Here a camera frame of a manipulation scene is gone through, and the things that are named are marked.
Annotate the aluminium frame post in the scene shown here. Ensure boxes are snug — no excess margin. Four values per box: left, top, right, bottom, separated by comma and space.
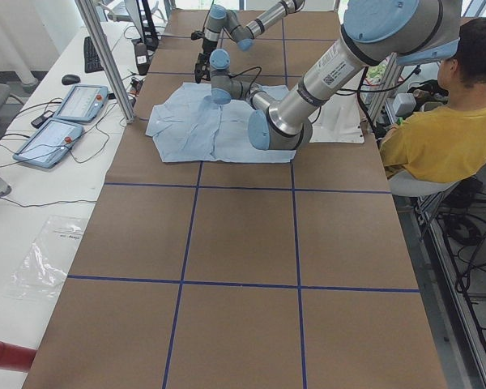
75, 0, 134, 124

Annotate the black keyboard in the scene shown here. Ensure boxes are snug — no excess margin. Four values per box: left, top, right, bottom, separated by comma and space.
83, 36, 103, 74

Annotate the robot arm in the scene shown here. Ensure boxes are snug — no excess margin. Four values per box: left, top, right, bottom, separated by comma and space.
198, 0, 462, 150
191, 0, 305, 83

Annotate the black phone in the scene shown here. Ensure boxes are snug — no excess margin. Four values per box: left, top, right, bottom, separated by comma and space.
31, 113, 53, 129

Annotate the teach pendant tablet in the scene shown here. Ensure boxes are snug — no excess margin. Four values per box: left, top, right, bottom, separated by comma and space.
53, 84, 109, 123
13, 118, 83, 169

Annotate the near teach pendant tablet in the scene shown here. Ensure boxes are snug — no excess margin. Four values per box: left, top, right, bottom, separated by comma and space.
13, 118, 83, 169

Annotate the clear plastic bag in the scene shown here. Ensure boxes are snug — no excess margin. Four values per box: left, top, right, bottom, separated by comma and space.
5, 216, 88, 301

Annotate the black computer mouse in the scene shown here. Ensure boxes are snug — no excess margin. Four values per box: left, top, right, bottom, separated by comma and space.
61, 74, 81, 86

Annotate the far teach pendant tablet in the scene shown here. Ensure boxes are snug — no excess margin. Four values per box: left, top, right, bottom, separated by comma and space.
53, 84, 109, 123

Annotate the light blue button-up shirt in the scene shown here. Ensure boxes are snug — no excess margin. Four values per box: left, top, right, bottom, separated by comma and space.
146, 82, 296, 164

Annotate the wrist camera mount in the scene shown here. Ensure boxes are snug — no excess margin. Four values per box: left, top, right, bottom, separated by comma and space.
190, 31, 204, 41

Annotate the red cylinder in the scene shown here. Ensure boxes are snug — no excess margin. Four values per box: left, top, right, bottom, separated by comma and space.
0, 341, 36, 372

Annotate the person in yellow shirt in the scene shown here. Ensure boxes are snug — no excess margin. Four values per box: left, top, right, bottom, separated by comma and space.
379, 18, 486, 183

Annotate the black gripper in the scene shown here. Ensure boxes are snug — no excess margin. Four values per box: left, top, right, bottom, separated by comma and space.
194, 53, 209, 83

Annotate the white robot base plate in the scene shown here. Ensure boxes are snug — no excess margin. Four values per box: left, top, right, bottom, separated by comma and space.
310, 101, 365, 143

